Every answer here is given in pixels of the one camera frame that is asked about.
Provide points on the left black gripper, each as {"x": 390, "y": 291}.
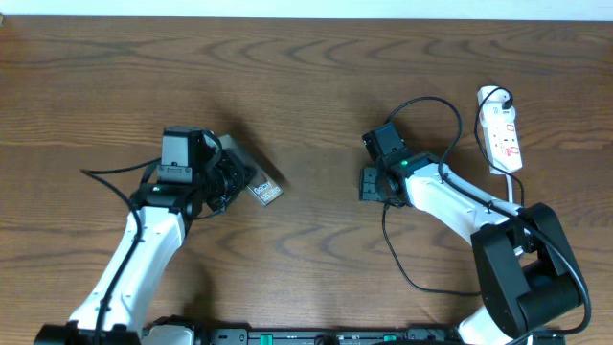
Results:
{"x": 241, "y": 175}

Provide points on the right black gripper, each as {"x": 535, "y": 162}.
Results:
{"x": 367, "y": 189}

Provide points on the Galaxy smartphone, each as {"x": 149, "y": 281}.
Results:
{"x": 261, "y": 186}

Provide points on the white power strip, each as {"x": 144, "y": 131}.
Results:
{"x": 497, "y": 120}

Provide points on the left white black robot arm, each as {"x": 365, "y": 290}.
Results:
{"x": 196, "y": 169}

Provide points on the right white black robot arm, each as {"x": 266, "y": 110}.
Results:
{"x": 532, "y": 289}

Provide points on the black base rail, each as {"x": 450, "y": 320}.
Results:
{"x": 179, "y": 335}

